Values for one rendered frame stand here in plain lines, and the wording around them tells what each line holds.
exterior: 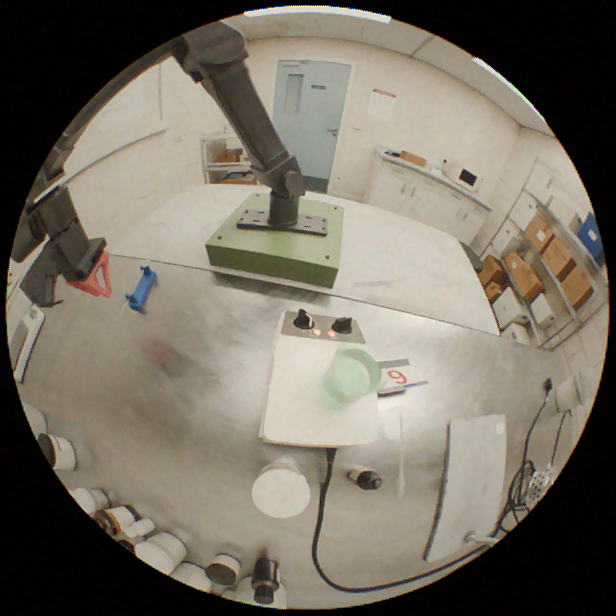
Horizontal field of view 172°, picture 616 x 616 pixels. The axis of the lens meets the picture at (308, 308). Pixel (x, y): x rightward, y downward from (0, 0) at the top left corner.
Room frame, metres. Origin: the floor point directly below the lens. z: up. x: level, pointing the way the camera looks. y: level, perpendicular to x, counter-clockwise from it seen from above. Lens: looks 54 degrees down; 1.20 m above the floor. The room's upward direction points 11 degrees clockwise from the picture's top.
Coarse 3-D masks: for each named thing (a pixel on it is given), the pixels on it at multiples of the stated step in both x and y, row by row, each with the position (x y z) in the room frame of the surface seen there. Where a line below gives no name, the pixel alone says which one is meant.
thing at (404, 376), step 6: (402, 372) 0.12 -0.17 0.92; (408, 372) 0.12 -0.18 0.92; (414, 372) 0.12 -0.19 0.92; (396, 378) 0.10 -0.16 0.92; (402, 378) 0.10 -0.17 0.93; (408, 378) 0.10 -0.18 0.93; (414, 378) 0.10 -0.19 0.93; (420, 378) 0.10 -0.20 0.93; (390, 384) 0.09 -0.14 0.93; (396, 384) 0.09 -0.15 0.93; (402, 384) 0.09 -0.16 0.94
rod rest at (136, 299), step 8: (144, 272) 0.21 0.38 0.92; (152, 272) 0.22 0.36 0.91; (144, 280) 0.20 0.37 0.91; (152, 280) 0.21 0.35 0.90; (136, 288) 0.17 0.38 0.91; (144, 288) 0.17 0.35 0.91; (136, 296) 0.15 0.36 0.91; (144, 296) 0.16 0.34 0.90; (128, 304) 0.13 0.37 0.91; (136, 304) 0.13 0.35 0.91
